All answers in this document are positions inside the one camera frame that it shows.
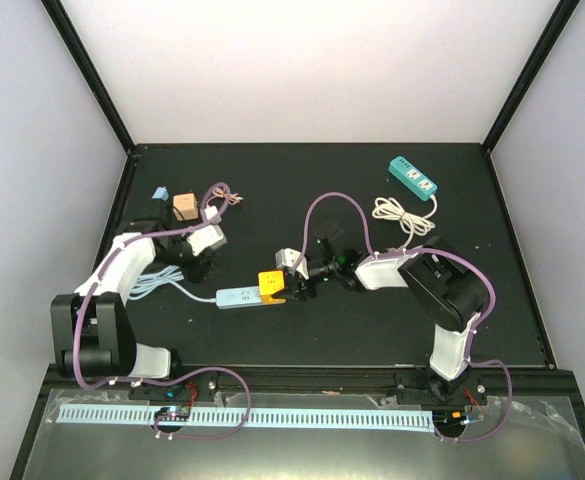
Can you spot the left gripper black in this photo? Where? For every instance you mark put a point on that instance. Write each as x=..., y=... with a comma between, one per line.
x=197, y=272

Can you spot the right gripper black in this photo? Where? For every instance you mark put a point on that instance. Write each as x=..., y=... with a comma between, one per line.
x=299, y=293

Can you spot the yellow cube adapter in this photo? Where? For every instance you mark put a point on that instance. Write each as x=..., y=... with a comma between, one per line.
x=269, y=283

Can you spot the light blue power strip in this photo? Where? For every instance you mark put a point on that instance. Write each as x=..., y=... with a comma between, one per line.
x=244, y=297

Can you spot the peach dragon cube adapter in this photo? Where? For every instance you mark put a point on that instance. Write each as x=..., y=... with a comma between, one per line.
x=185, y=207

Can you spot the small blue plug adapter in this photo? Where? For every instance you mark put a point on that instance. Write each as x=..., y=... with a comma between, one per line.
x=161, y=193

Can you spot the teal power strip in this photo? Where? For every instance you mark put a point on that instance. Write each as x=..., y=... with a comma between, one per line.
x=412, y=178

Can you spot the white usb charger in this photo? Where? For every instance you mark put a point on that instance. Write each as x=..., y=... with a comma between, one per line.
x=212, y=215

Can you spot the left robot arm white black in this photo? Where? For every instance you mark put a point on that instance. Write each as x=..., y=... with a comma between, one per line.
x=92, y=334

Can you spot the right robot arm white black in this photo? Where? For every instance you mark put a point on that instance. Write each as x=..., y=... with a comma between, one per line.
x=454, y=293

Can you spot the left circuit board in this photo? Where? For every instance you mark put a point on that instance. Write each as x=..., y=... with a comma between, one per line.
x=171, y=414

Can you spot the circuit board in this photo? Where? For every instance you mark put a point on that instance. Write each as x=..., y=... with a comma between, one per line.
x=455, y=418
x=171, y=414

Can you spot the right circuit board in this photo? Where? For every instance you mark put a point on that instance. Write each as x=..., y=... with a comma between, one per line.
x=455, y=418

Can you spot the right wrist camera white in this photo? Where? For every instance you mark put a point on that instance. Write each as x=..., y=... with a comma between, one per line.
x=291, y=259

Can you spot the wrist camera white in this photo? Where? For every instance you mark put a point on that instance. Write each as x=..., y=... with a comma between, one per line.
x=210, y=237
x=291, y=259

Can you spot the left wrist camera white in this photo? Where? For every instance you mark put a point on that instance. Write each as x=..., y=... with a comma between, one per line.
x=210, y=237

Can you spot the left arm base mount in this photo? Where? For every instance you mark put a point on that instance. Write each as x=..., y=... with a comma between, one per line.
x=199, y=388

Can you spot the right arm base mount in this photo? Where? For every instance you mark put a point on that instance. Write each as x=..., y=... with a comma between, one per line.
x=424, y=387

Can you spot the light blue slotted cable duct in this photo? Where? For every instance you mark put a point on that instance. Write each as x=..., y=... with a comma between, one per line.
x=277, y=418

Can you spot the left black frame post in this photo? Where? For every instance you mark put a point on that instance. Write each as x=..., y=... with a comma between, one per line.
x=75, y=46

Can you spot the black frame post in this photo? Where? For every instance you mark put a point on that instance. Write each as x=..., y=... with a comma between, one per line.
x=75, y=46
x=544, y=45

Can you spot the right black frame post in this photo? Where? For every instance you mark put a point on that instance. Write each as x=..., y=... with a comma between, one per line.
x=544, y=45

